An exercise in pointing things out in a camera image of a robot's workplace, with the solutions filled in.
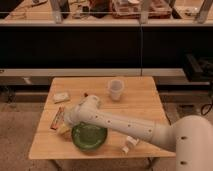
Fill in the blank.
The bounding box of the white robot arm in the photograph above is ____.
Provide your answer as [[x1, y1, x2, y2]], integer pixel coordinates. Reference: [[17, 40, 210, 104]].
[[64, 95, 213, 171]]

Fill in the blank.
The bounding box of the wooden table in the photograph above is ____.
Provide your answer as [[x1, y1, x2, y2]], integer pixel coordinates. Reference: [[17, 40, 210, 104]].
[[28, 76, 179, 171]]

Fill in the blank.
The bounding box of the black cable on floor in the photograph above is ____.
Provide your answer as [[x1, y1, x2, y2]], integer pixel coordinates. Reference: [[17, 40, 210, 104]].
[[200, 94, 213, 117]]

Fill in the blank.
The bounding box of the green ceramic bowl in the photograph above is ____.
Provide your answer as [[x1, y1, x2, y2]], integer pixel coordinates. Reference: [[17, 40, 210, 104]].
[[71, 122, 108, 151]]

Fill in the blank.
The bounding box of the long metal shelf bench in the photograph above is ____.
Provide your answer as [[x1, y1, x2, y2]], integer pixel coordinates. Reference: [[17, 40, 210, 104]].
[[0, 0, 213, 85]]

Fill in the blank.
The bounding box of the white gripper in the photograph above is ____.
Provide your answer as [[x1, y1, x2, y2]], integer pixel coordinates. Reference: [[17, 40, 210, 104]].
[[57, 107, 79, 135]]

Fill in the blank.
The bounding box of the black box on right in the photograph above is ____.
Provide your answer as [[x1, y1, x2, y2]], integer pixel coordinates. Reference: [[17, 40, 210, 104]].
[[183, 54, 213, 82]]

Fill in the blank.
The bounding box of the white plastic bottle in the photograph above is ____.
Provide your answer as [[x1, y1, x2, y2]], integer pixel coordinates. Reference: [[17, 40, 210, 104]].
[[122, 136, 139, 154]]

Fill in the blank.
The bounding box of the white wrapped soap bar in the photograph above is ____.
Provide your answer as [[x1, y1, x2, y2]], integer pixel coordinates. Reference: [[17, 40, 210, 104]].
[[53, 92, 70, 103]]

